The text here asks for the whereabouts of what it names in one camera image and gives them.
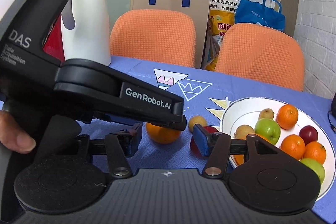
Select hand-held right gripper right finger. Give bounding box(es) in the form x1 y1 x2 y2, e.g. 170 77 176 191
192 124 285 178

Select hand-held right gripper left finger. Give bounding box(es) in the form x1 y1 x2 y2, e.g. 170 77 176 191
76 123 143 178

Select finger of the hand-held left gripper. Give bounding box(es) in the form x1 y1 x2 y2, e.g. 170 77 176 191
146 101 187 132

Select red plum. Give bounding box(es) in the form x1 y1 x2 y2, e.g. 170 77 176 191
189 126 219 159

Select small brown longan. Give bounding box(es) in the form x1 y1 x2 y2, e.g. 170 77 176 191
188 115 208 132
234 124 256 139
259 108 275 121

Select white plate with blue rim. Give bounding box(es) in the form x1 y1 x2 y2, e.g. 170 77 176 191
220 97 336 202

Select green apple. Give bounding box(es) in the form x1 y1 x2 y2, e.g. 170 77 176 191
254 118 281 145
300 158 326 185

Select person's left hand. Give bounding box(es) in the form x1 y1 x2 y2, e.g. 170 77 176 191
0 111 37 153

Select blue printed tablecloth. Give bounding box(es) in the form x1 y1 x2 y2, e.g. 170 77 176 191
0 55 336 216

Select red thermos jug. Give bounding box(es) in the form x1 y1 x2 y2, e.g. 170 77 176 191
43 0 69 62

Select white thermos jug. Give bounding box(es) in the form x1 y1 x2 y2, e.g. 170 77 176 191
61 0 111 66

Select orange chair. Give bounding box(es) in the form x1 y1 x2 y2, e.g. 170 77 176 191
215 23 305 92
109 9 197 68

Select yellow packet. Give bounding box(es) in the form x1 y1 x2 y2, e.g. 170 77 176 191
203 9 235 72

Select blue shopping bag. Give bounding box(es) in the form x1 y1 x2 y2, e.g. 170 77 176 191
234 0 286 32

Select brown paper bag blue handles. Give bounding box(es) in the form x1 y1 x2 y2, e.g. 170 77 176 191
131 0 211 68

